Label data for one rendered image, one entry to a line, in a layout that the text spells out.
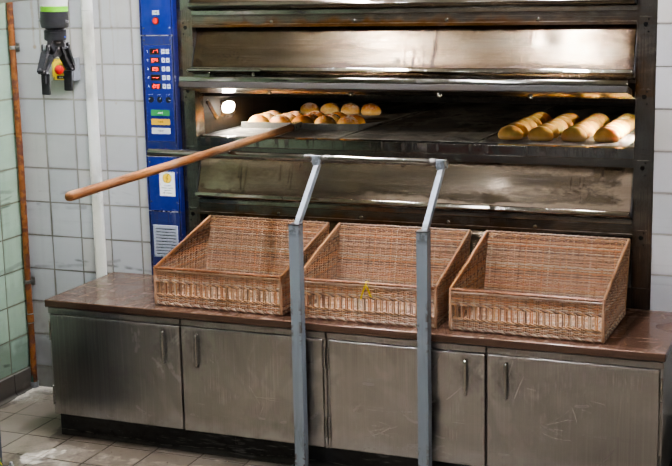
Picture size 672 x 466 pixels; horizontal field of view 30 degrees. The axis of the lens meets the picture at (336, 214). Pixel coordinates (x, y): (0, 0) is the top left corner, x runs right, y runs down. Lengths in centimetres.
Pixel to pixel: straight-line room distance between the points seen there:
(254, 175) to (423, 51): 90
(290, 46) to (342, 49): 23
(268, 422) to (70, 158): 157
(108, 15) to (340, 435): 204
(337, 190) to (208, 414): 102
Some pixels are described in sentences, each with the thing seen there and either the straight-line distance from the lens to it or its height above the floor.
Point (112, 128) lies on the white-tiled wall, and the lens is 548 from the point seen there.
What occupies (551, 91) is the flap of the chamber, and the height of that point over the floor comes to 140.
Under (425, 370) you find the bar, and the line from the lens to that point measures 443.
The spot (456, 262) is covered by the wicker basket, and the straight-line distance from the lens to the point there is 469.
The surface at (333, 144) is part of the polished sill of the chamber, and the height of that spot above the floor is 116.
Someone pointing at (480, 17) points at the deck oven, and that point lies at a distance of 479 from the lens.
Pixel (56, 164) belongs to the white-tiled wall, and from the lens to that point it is 567.
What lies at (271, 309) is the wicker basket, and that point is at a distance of 471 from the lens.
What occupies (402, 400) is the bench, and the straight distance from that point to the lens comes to 456.
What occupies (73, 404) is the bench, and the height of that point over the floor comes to 15.
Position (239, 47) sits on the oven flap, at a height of 155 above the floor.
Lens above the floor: 179
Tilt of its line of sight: 10 degrees down
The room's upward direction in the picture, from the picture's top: 1 degrees counter-clockwise
